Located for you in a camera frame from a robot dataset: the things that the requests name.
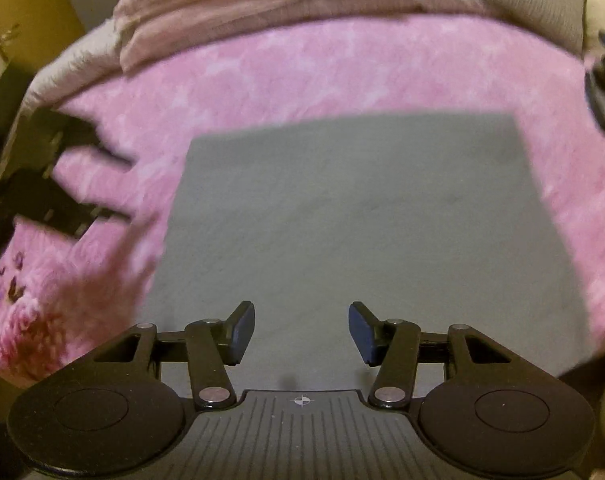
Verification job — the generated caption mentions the grey sweater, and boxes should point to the grey sweater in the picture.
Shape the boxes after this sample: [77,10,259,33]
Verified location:
[139,113,593,390]

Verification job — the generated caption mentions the striped white duvet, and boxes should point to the striped white duvet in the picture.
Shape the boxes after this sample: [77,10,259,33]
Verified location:
[12,19,129,126]

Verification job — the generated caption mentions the pink rose bed blanket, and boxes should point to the pink rose bed blanket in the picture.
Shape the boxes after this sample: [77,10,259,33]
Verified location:
[0,14,605,386]

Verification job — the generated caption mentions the white wardrobe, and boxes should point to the white wardrobe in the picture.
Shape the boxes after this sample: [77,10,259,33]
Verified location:
[0,0,148,106]

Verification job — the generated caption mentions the pink quilt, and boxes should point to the pink quilt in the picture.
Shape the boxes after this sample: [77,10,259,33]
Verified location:
[114,0,489,74]

